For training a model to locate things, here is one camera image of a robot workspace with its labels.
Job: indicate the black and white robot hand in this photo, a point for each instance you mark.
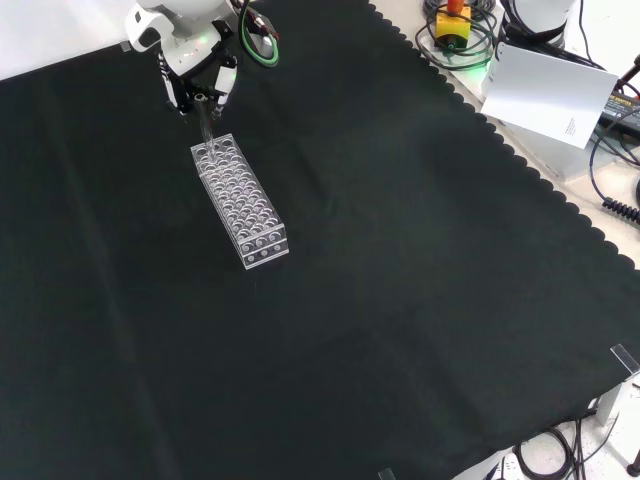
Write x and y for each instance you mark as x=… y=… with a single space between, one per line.
x=185 y=50

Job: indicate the clear glass test tube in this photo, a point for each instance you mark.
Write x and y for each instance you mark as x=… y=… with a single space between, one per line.
x=206 y=125

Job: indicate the clear acrylic test tube rack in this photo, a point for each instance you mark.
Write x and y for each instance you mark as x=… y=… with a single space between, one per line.
x=240 y=210

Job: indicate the clear cloth clip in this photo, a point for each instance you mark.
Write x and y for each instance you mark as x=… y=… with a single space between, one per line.
x=386 y=474
x=125 y=47
x=626 y=357

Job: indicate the black bench cloth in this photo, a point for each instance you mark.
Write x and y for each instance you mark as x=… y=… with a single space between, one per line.
x=350 y=260

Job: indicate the yellow stop button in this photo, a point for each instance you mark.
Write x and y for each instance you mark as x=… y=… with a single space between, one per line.
x=453 y=25

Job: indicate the black power adapter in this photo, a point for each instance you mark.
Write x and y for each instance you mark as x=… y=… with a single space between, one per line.
x=622 y=110

